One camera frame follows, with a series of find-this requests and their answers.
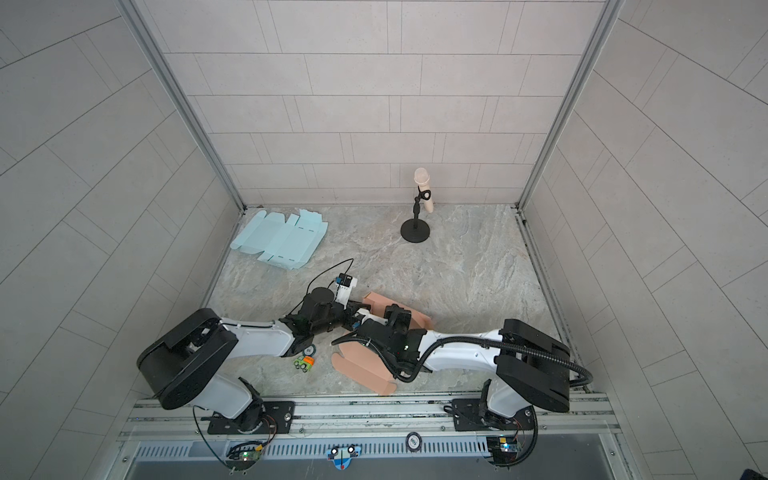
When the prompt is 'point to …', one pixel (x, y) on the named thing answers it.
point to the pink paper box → (360, 360)
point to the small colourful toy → (304, 363)
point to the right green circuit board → (504, 448)
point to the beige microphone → (421, 177)
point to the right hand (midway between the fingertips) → (395, 309)
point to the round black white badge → (413, 442)
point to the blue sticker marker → (342, 456)
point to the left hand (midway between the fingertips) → (376, 306)
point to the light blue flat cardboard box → (291, 244)
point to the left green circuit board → (243, 456)
